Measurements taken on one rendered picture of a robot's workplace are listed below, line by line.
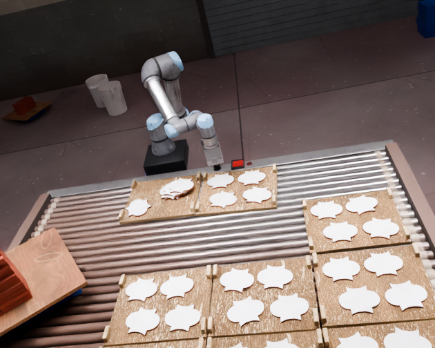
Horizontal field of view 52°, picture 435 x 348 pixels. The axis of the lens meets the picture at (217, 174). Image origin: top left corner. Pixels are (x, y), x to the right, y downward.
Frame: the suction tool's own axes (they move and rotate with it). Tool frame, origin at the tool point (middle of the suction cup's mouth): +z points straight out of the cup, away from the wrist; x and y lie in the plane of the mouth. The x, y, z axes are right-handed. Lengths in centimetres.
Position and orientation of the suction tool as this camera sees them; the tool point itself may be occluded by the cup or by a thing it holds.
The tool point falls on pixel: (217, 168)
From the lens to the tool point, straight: 240.8
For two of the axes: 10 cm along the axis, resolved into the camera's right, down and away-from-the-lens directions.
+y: 9.8, -2.0, -0.8
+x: -0.5, -5.6, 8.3
